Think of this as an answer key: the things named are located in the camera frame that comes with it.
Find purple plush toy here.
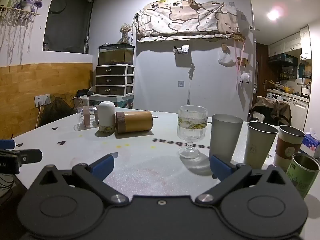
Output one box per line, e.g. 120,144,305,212
14,0,43,12

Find green printed can cup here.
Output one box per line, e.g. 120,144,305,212
286,153,320,199

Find patterned fabric wall bundle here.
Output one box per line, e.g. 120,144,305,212
134,0,240,42

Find bamboo brown cup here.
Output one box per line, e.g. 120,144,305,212
116,111,153,134

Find white ceramic cup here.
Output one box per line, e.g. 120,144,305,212
97,101,115,133

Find dried flower bouquet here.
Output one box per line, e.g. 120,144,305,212
117,23,132,44

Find cup with brown sleeve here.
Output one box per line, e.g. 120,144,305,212
273,125,305,172

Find white wall power socket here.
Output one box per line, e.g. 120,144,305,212
34,94,51,107

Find chair with draped clothes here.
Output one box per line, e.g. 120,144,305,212
249,96,292,126

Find glass fish tank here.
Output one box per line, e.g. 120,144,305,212
98,43,135,66

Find blue tissue pack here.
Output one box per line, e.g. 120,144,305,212
300,133,320,159

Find beige metal tumbler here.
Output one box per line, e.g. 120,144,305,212
244,121,278,169

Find clear glass with brown bands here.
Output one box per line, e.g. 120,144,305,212
77,106,98,129

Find frosted grey tumbler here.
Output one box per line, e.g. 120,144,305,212
209,114,243,162

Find white plastic drawer unit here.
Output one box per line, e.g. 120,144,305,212
95,64,135,96

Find ribbed stemmed glass goblet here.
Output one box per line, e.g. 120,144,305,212
177,105,208,159

